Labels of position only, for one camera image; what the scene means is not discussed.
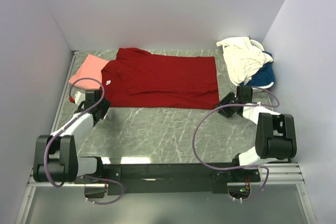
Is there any red t shirt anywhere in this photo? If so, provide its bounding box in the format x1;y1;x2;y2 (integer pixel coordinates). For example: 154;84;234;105
101;48;219;110

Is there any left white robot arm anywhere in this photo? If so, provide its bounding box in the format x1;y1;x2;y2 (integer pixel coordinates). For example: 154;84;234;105
33;90;110;187

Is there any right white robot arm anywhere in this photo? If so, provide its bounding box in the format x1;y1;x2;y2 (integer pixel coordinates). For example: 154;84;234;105
215;86;297;182

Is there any blue t shirt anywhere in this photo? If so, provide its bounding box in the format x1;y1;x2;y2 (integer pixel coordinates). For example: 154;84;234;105
243;61;275;87

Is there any folded pink t shirt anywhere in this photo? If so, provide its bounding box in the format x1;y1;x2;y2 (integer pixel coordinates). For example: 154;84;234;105
69;54;109;90

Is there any white t shirt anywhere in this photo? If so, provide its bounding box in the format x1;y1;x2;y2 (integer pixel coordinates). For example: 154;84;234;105
216;37;274;84

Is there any white laundry basket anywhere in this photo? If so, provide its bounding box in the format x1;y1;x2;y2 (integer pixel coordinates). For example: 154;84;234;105
226;39;275;92

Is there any black base beam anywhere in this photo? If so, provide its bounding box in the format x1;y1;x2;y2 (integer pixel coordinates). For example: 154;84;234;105
73;162;263;198

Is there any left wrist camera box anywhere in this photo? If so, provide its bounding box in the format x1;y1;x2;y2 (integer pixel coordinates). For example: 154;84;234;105
69;91;85;105

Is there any aluminium rail frame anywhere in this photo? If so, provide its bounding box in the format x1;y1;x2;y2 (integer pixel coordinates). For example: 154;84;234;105
15;50;318;224

